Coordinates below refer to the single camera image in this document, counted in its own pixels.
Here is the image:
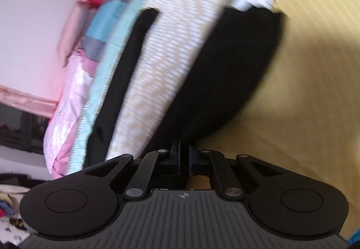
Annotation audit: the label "black pants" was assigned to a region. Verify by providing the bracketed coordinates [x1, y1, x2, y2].
[83, 6, 286, 168]

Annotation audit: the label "pink floral pillow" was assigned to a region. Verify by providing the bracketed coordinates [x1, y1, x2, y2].
[43, 49, 98, 179]

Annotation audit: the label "pink window curtain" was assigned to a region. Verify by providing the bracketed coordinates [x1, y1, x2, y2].
[0, 86, 57, 118]

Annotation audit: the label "blue grey pillow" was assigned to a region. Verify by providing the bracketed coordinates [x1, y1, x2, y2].
[82, 0, 130, 62]

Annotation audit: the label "clutter pile on floor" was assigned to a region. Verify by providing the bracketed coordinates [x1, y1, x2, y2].
[0, 173, 38, 245]

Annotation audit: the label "peach small pillow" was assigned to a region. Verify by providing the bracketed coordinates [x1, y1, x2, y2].
[57, 1, 96, 68]

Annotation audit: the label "chevron patterned quilt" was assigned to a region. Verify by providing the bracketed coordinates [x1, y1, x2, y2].
[68, 0, 275, 173]

